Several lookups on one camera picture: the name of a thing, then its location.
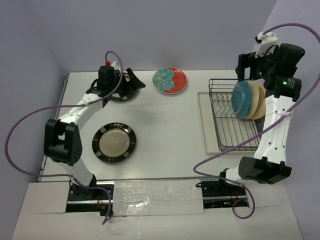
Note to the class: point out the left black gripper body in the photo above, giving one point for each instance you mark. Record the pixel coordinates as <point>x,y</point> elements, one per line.
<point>112,85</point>

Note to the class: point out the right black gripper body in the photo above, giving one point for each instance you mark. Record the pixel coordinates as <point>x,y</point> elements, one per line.
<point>262,66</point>

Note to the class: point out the beige bird plate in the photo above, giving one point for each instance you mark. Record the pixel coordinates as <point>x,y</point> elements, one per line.
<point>254,99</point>
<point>261,108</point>

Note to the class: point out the red and teal floral plate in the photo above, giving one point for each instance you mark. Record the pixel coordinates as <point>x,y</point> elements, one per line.
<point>170,80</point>

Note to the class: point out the teal scalloped plate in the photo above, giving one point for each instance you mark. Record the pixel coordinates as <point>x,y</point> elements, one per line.
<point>241,99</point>

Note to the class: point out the black rim plate front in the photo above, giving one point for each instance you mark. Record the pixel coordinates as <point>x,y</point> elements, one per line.
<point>114,143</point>

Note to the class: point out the black rim plate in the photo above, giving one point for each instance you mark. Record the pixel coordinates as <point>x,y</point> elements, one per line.
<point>114,143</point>
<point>127,91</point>

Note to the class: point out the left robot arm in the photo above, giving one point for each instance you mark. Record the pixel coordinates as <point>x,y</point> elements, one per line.
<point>62,140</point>

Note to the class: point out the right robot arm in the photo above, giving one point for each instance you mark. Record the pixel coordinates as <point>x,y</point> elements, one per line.
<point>276,67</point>

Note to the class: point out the black rim plate rear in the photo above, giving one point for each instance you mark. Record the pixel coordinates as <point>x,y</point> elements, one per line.
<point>127,91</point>

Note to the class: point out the white drain tray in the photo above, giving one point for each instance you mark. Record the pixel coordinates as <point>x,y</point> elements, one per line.
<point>207,123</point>

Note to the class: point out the silver tape sheet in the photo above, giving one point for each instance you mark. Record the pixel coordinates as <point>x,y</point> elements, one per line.
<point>157,198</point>

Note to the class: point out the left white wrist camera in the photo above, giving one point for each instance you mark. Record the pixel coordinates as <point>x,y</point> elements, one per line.
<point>115,64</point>

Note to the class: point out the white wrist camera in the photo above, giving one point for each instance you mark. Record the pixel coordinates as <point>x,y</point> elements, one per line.
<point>115,64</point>
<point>265,41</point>

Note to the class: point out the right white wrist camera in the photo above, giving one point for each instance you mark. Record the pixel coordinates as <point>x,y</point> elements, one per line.
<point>265,41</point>

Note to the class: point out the black wire dish rack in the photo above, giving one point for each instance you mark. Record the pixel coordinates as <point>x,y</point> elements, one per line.
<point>230,130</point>

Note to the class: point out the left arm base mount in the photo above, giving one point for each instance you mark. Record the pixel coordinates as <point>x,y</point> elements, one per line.
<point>81,200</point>

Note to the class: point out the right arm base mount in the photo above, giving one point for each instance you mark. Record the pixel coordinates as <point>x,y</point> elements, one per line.
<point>217,195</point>

